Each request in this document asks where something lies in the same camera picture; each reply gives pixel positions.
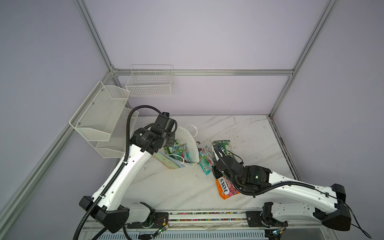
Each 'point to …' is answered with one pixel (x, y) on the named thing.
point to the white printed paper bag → (181, 135)
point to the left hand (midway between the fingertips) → (164, 138)
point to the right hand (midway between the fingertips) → (211, 160)
